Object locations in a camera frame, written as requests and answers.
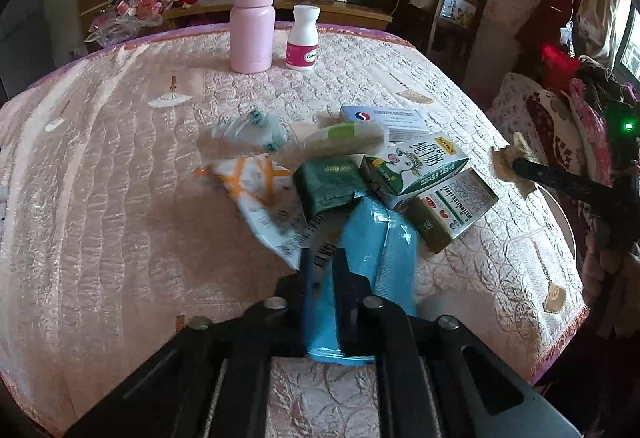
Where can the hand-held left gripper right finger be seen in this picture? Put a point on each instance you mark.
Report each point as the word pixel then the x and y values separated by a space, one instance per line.
pixel 342 298

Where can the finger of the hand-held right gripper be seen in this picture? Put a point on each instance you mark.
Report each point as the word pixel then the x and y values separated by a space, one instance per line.
pixel 560 180

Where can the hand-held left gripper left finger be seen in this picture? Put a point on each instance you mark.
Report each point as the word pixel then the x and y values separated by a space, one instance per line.
pixel 306 298

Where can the white plastic bucket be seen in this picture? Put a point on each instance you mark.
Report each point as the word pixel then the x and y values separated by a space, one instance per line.
pixel 570 228

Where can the tan paper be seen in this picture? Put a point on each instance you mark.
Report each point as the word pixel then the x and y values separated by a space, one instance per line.
pixel 505 163

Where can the blue plastic packet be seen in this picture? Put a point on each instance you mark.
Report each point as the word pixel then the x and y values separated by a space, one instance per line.
pixel 370 243

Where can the green and white milk carton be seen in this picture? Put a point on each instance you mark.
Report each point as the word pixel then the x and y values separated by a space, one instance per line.
pixel 420 168

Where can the clear plastic wrapper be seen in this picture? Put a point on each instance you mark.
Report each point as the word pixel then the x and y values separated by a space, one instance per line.
pixel 240 133

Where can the person's right hand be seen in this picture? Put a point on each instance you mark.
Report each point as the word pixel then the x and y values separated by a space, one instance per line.
pixel 612 278

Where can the pink fleece clothing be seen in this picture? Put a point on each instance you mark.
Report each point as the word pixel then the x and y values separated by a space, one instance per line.
pixel 592 133

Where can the pile of clothes and quilts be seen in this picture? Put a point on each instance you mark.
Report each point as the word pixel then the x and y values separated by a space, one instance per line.
pixel 540 118

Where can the dark clothing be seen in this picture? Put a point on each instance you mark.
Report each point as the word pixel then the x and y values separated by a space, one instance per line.
pixel 605 80

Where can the dark green packet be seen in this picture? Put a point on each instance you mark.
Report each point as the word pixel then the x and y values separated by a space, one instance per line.
pixel 325 188

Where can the green medicine box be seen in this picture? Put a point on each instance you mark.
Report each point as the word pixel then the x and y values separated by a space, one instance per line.
pixel 450 213

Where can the red cloth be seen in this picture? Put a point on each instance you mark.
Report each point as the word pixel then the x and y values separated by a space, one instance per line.
pixel 560 65

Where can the orange and white plastic bag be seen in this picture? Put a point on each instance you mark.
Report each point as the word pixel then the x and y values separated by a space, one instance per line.
pixel 250 188

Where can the window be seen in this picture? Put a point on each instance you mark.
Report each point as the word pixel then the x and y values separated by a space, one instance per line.
pixel 631 48

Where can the green and white packet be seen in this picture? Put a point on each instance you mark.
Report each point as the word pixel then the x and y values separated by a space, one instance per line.
pixel 345 140

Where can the dark red cabinet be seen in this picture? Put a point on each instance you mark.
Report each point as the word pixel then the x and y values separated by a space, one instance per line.
pixel 547 18

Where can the blue and white medicine box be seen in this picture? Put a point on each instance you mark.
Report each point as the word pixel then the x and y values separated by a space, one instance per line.
pixel 390 120

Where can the wooden rack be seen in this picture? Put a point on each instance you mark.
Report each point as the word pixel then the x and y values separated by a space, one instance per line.
pixel 450 3

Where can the pink quilted mattress cover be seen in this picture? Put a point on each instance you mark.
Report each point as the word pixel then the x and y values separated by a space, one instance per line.
pixel 125 168

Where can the white pill bottle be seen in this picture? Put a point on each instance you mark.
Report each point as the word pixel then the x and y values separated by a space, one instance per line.
pixel 303 43

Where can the pink insulated bottle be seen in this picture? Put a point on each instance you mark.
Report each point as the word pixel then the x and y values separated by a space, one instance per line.
pixel 251 28

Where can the pile of plastic bags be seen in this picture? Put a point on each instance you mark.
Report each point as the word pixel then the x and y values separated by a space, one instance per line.
pixel 125 15

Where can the wooden bed frame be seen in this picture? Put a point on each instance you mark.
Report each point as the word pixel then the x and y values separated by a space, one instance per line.
pixel 350 13

